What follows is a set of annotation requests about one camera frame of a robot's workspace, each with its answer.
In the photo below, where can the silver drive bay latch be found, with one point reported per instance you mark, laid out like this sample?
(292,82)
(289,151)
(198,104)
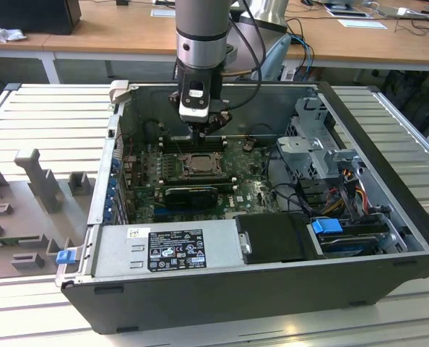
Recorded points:
(245,243)

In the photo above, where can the crumpled white paper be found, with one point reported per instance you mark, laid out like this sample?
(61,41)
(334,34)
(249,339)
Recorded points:
(5,33)

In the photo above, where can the pale blue paper sheet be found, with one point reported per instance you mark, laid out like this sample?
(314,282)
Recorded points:
(362,24)

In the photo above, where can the pale blue teach pendant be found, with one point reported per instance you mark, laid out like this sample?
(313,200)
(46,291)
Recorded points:
(276,59)

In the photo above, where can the black box on desk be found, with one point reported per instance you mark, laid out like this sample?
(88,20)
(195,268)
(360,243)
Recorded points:
(30,16)

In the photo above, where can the black open PC case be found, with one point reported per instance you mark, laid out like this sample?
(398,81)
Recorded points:
(200,307)

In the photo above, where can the blue case latch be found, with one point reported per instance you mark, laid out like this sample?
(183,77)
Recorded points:
(65,257)

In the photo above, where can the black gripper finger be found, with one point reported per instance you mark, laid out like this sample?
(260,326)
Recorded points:
(220,121)
(194,133)

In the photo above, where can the white labelled box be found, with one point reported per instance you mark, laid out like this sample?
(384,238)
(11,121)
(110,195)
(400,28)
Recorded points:
(288,74)

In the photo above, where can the white paper sheet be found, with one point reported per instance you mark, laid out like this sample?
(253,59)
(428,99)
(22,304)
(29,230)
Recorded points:
(163,12)

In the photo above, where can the grey power supply unit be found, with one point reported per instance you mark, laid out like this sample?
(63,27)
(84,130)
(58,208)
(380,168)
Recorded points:
(120,249)

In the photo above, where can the CPU socket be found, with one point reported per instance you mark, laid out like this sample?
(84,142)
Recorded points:
(184,172)

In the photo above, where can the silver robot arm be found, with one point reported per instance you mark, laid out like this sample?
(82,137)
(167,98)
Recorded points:
(200,21)

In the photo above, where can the small wooden desk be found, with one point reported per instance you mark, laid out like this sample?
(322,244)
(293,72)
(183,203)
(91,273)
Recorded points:
(16,45)

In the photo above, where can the grey parts rack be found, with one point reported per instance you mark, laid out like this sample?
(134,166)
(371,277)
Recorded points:
(37,217)

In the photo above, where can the black graphics card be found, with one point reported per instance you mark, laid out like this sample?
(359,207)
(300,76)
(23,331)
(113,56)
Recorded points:
(191,198)

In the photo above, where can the black drive bay cover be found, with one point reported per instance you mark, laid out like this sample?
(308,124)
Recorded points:
(276,238)

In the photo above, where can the silver square CPU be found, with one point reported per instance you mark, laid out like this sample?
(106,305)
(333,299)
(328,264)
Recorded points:
(202,162)

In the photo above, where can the blue disk carrier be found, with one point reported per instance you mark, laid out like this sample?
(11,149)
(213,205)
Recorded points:
(326,226)

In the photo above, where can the white power adapter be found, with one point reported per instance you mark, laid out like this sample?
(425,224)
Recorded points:
(413,12)

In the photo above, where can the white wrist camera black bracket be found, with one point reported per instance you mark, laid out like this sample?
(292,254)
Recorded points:
(194,105)

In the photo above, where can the grey metal drive cage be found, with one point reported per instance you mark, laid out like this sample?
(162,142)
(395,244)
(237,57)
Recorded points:
(308,152)

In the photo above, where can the green motherboard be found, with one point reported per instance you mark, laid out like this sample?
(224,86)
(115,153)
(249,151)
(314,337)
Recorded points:
(250,188)

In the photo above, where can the grey plastic case latch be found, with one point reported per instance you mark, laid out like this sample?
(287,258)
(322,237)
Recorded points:
(118,90)

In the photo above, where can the hard disk drive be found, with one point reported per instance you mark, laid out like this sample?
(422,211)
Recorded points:
(348,244)

